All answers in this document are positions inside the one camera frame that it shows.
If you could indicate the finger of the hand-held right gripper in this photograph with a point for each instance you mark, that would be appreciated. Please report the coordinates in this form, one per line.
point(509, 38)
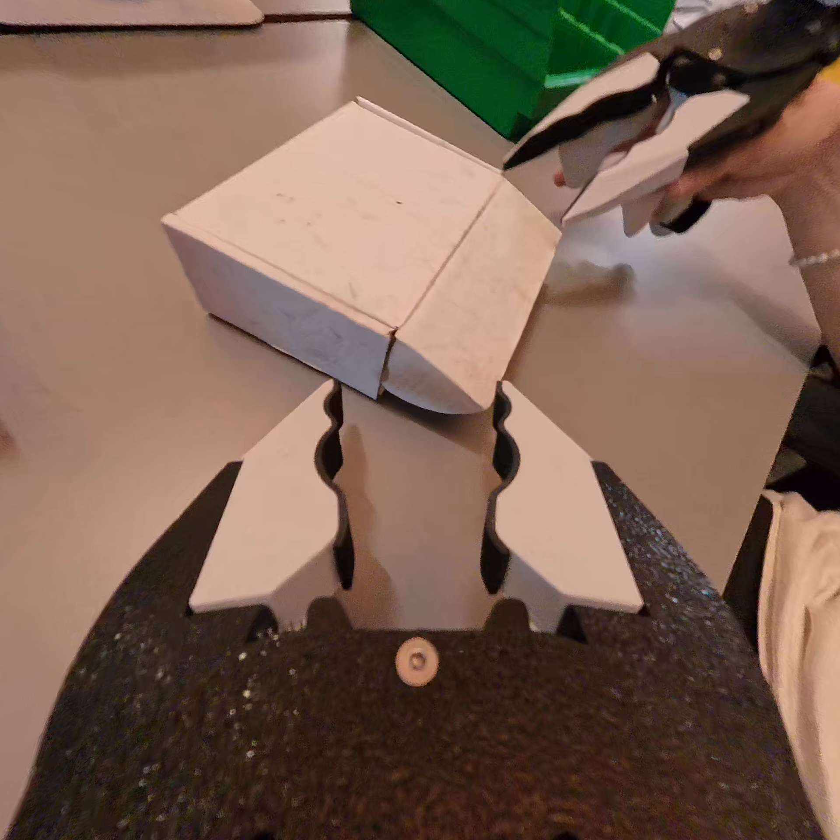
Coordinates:
point(604, 88)
point(656, 151)

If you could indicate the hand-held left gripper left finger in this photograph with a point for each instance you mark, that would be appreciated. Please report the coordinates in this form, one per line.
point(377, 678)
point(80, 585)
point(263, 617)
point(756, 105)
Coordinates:
point(275, 525)

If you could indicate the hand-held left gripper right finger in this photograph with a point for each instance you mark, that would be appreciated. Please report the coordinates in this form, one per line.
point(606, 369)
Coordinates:
point(564, 525)

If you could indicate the green plastic bin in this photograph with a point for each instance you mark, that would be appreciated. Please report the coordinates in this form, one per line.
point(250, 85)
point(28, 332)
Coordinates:
point(459, 52)

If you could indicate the white cardboard mailer box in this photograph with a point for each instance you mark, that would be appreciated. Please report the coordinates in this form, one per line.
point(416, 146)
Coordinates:
point(341, 210)

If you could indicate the person's right forearm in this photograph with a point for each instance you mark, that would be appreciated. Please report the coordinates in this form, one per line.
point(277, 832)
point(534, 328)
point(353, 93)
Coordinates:
point(820, 223)

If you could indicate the grey desk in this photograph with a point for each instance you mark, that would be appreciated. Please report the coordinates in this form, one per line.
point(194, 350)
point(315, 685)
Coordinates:
point(98, 295)

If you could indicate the person's right hand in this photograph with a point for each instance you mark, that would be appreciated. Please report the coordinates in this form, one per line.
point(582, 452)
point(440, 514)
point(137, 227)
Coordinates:
point(787, 157)

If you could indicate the person's cream shirt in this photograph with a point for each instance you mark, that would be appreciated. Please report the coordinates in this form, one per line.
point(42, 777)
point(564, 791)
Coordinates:
point(807, 623)

